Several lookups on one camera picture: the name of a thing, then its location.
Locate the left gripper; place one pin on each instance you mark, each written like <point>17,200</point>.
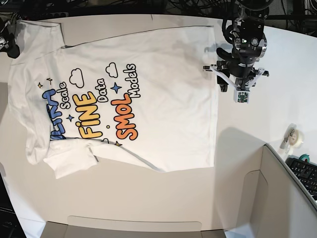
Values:
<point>239,76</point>

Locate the white printed t-shirt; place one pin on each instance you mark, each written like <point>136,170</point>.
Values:
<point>141,98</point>

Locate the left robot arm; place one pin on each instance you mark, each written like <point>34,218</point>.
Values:
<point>243,29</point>

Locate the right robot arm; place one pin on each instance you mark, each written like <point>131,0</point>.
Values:
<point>7,41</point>

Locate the clear tape dispenser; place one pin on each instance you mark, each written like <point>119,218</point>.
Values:
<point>293,139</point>

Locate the green tape roll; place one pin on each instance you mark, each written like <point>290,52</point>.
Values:
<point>305,158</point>

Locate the grey cardboard box right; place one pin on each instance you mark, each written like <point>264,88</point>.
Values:
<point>274,204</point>

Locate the black computer keyboard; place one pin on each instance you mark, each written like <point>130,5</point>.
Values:
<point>306,174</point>

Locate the black monitor left edge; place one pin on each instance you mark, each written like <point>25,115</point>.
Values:
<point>9,224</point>

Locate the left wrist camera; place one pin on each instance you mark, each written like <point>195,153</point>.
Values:
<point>241,96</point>

